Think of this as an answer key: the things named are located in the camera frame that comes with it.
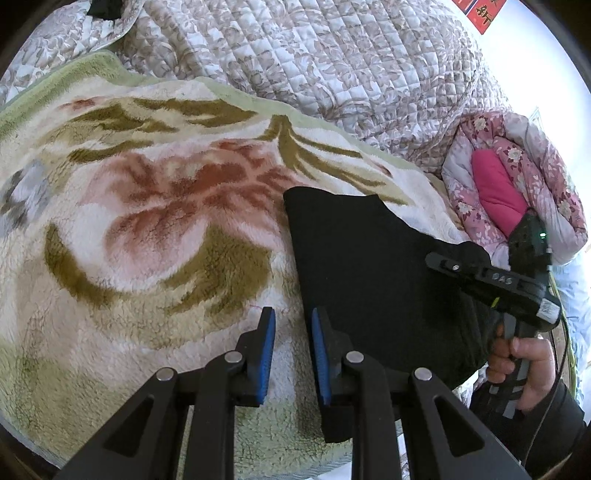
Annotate person's right forearm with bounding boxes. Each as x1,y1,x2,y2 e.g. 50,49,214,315
470,379,588,480

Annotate floral fleece blanket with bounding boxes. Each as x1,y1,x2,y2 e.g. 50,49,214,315
0,50,462,472

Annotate grey quilted bedspread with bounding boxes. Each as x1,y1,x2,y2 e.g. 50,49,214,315
0,0,513,174

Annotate dark cloth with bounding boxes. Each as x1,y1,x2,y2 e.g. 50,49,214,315
88,0,126,20

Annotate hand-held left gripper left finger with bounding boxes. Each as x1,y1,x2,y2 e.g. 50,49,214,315
55,307,277,480

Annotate black cable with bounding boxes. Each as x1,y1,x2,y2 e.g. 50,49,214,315
549,284,571,386

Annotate person's right hand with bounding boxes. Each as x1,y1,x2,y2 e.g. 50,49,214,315
485,323,563,412

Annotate red wall poster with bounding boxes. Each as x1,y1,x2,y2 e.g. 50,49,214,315
453,0,508,36

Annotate pink cloth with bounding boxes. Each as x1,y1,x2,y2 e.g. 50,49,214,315
471,150,531,236

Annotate black pants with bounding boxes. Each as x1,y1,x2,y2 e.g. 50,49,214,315
283,186,494,387

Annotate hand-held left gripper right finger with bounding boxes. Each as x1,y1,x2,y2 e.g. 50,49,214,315
310,307,532,480

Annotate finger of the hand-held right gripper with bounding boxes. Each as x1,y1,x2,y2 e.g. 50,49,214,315
425,251,492,282

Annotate pink floral quilt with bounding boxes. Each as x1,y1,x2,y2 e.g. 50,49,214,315
441,111,589,266

